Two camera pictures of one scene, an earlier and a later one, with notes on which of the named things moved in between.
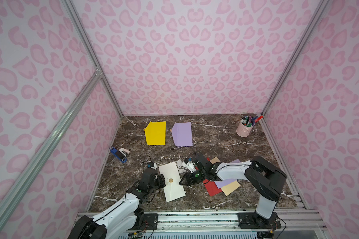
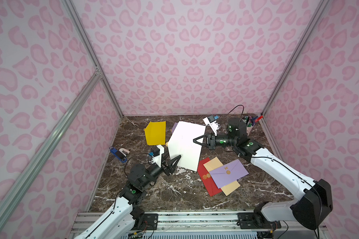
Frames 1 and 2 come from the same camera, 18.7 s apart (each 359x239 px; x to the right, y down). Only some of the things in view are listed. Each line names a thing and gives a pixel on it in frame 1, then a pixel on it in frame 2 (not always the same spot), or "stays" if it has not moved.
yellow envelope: x=155 y=133 stays
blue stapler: x=120 y=154 stays
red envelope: x=211 y=186 stays
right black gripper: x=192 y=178 -> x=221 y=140
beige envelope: x=227 y=189 stays
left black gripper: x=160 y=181 -> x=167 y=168
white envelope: x=173 y=189 -> x=181 y=143
